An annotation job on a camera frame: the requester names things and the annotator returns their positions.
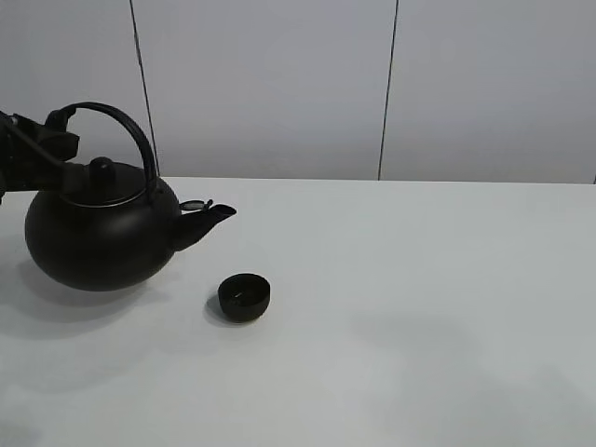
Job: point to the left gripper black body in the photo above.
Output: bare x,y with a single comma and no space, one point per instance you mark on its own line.
9,153

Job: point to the small black teacup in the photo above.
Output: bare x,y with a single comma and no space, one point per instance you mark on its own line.
244,297

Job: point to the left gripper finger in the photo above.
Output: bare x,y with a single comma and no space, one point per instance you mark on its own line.
64,178
62,145

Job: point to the black round teapot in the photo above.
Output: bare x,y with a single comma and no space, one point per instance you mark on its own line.
115,225

